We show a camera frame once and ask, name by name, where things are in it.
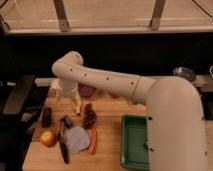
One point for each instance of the bunch of red grapes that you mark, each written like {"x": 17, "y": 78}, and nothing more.
{"x": 89, "y": 116}

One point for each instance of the orange carrot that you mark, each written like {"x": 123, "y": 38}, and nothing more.
{"x": 93, "y": 143}

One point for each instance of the grey blue cloth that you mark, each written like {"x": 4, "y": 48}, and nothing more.
{"x": 77, "y": 139}

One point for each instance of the black eraser block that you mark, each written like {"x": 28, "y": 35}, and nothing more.
{"x": 46, "y": 117}

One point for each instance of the purple bowl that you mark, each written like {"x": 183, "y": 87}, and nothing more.
{"x": 86, "y": 91}

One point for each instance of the green plastic tray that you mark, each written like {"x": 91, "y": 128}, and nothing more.
{"x": 134, "y": 150}

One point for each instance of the white cup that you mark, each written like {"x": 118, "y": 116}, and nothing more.
{"x": 54, "y": 86}

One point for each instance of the small dark brush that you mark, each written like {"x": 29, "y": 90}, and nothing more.
{"x": 67, "y": 121}

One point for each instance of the orange bowl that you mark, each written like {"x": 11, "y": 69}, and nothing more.
{"x": 114, "y": 95}

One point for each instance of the banana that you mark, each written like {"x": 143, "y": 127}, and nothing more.
{"x": 78, "y": 110}

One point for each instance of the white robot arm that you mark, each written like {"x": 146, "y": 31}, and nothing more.
{"x": 175, "y": 118}

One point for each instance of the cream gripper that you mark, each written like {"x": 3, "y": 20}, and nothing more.
{"x": 76, "y": 101}

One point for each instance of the black handled knife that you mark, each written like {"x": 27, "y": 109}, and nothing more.
{"x": 62, "y": 144}

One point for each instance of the red yellow apple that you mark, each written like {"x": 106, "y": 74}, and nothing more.
{"x": 48, "y": 138}

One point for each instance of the black chair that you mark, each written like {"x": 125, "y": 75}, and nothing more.
{"x": 15, "y": 118}

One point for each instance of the metal bowl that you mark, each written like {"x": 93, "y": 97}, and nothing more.
{"x": 185, "y": 73}

